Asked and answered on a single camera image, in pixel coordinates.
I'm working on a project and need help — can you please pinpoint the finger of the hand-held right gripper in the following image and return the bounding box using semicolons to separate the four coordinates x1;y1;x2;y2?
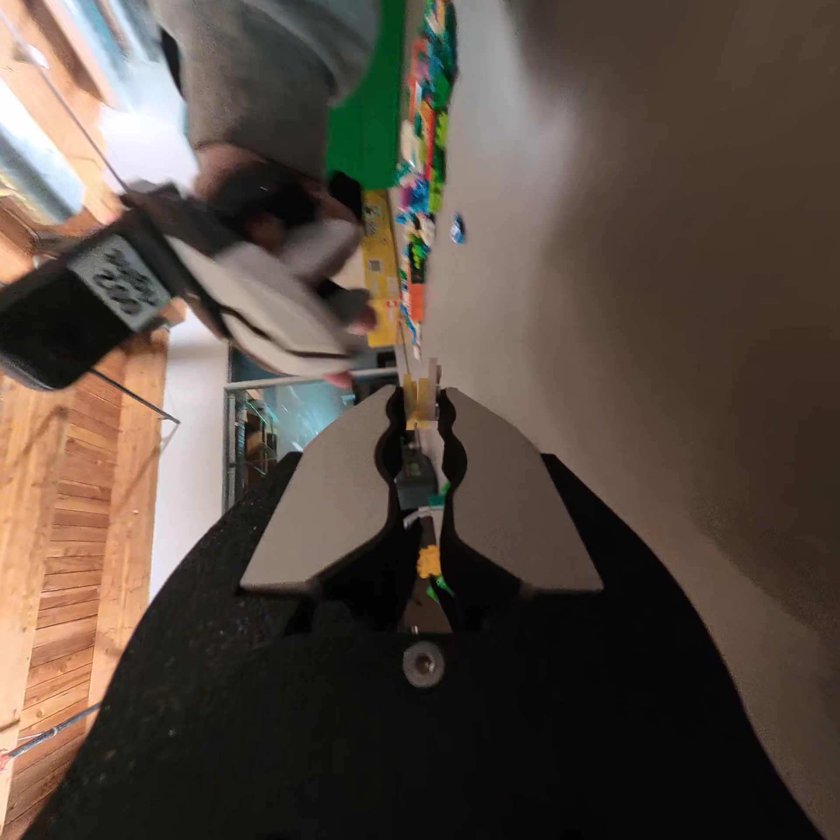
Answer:
211;244;358;361
222;315;361;379

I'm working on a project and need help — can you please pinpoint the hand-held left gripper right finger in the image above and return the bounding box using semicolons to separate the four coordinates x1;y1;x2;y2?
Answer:
438;387;604;595

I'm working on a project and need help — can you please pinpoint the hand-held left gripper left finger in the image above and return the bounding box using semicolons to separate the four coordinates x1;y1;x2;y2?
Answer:
239;386;403;593

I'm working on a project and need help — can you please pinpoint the person's right forearm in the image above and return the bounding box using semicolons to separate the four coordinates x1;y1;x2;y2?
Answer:
152;0;387;183

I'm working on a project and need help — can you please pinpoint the green lego plant model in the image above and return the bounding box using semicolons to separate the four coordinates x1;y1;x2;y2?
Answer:
415;482;455;603

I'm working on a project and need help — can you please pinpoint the yellow lego box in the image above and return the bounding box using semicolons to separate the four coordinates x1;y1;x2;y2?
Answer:
358;189;404;350

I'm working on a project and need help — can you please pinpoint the green lego baseplate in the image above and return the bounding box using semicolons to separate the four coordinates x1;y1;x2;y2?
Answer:
325;0;409;193

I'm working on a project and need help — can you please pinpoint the pile of loose lego bricks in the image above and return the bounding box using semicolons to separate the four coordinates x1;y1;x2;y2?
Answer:
392;0;462;343

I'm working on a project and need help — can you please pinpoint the person's right hand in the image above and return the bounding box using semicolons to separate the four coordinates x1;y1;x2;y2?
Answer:
196;147;364;250

